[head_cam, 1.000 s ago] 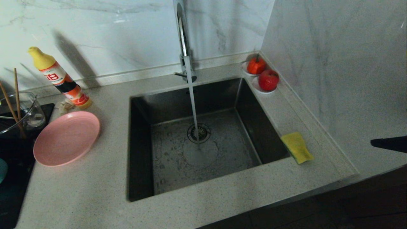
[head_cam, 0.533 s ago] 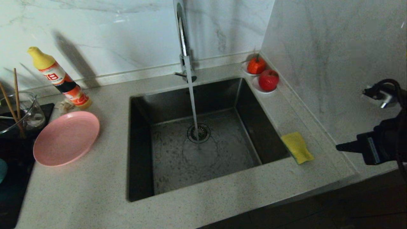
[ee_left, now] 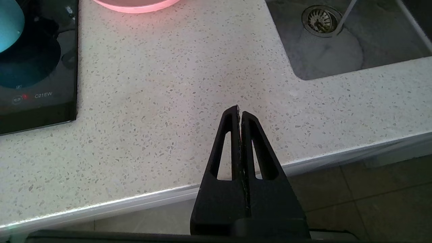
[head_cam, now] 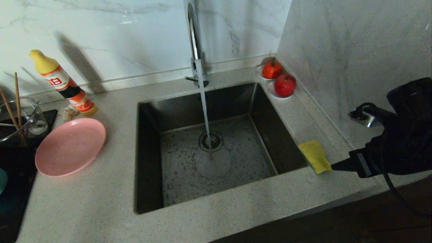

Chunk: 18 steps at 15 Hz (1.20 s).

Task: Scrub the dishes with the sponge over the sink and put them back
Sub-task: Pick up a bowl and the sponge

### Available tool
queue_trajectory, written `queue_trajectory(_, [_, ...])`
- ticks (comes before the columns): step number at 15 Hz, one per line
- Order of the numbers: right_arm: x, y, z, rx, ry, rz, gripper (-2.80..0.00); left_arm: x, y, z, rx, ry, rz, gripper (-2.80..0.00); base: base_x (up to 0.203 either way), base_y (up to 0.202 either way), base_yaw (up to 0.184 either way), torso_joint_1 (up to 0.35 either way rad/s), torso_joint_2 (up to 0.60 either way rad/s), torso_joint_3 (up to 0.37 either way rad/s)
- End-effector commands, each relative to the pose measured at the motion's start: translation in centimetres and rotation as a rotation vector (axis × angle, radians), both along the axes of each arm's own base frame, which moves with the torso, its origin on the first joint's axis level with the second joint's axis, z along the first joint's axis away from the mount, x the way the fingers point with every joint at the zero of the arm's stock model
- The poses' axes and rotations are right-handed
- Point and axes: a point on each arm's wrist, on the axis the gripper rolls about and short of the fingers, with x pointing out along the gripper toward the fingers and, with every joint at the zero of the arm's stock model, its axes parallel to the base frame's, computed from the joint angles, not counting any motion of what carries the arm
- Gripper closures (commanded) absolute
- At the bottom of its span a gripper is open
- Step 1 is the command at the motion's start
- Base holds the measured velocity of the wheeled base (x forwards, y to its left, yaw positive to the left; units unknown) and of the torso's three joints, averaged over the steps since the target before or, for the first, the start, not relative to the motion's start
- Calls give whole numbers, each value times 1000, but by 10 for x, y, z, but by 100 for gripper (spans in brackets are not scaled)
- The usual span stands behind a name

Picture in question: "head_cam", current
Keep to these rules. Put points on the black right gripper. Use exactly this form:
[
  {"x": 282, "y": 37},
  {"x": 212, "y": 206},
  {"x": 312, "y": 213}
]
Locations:
[{"x": 373, "y": 160}]

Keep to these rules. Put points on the yellow green sponge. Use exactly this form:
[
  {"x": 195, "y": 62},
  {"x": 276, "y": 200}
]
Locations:
[{"x": 315, "y": 156}]

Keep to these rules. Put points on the chrome faucet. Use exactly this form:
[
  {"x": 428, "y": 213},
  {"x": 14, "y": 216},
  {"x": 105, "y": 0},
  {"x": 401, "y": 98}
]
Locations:
[{"x": 193, "y": 33}]

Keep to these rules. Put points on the yellow dish soap bottle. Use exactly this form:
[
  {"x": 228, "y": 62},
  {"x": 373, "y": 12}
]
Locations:
[{"x": 59, "y": 81}]

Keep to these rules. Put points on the stainless steel sink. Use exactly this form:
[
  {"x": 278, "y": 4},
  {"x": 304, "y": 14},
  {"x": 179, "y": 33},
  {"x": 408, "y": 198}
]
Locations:
[{"x": 243, "y": 162}]

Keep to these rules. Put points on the metal sink drain strainer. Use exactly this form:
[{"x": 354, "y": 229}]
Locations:
[{"x": 216, "y": 141}]

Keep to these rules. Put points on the red apple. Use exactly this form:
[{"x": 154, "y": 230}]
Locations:
[{"x": 285, "y": 85}]

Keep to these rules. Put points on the orange-red tomato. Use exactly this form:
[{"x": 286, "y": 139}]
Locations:
[{"x": 271, "y": 70}]

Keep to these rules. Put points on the pink round plate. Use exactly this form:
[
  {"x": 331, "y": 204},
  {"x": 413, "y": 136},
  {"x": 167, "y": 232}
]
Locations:
[{"x": 70, "y": 146}]

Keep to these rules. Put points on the crumpled beige rag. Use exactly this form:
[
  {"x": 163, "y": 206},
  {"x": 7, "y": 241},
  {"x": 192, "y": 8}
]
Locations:
[{"x": 69, "y": 114}]

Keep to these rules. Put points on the clear glass jar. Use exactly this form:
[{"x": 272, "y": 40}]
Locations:
[{"x": 35, "y": 121}]

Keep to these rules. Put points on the brown wooden chopstick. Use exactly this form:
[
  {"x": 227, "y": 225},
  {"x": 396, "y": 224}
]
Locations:
[
  {"x": 10, "y": 114},
  {"x": 17, "y": 98}
]

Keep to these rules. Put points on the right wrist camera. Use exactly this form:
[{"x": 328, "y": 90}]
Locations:
[{"x": 366, "y": 116}]

